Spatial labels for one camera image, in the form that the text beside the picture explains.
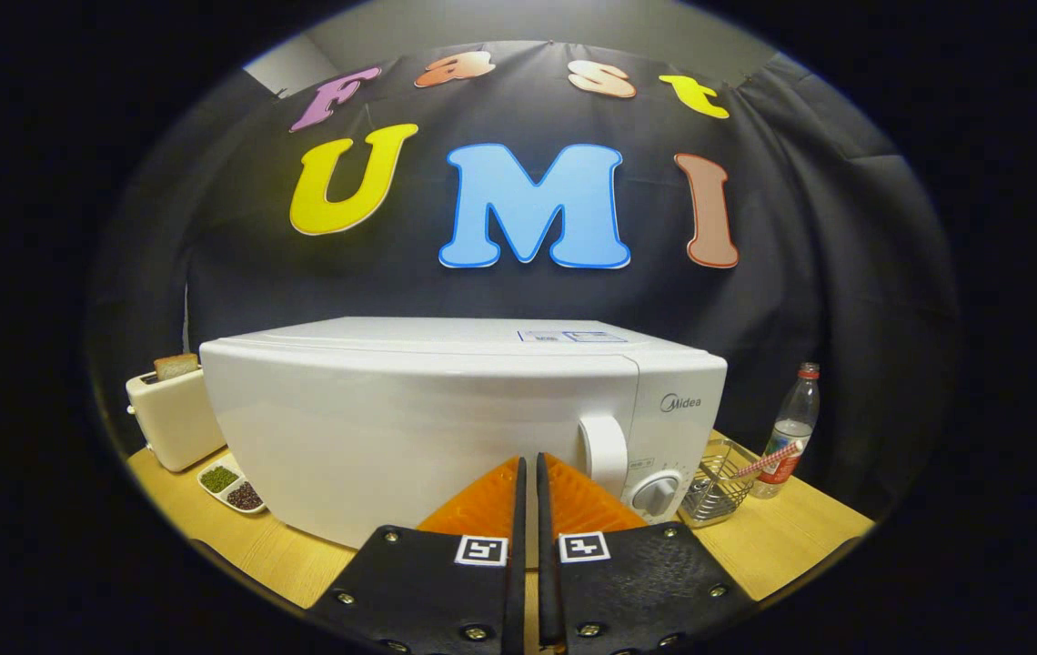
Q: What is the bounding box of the brown bread slice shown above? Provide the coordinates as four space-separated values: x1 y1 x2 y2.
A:
153 353 201 382

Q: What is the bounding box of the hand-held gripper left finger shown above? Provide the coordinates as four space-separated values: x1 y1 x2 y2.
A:
307 455 529 655

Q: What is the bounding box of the white microwave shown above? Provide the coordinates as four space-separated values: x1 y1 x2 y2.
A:
198 317 729 551

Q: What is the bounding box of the pink striped straw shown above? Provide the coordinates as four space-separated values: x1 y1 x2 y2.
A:
735 439 806 480

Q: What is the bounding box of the white divided bean dish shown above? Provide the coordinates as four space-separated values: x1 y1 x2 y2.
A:
197 459 267 516

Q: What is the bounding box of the metal wire basket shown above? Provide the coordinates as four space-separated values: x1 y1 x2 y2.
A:
678 438 763 529

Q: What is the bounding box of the white toaster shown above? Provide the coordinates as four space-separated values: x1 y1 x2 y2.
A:
126 364 227 473

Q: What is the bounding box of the clear plastic water bottle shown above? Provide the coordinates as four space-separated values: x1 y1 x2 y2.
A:
752 362 821 499

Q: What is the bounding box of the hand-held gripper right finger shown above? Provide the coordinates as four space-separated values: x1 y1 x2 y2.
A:
535 452 756 655

